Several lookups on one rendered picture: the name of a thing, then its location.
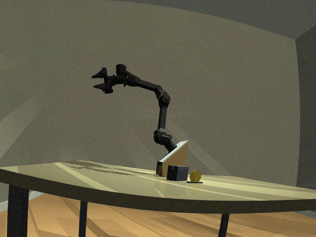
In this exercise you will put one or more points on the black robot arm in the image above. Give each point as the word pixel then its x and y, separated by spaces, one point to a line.
pixel 160 136

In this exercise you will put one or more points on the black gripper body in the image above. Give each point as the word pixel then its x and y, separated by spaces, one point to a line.
pixel 106 77

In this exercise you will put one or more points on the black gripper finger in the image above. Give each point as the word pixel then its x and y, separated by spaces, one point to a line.
pixel 100 86
pixel 98 75

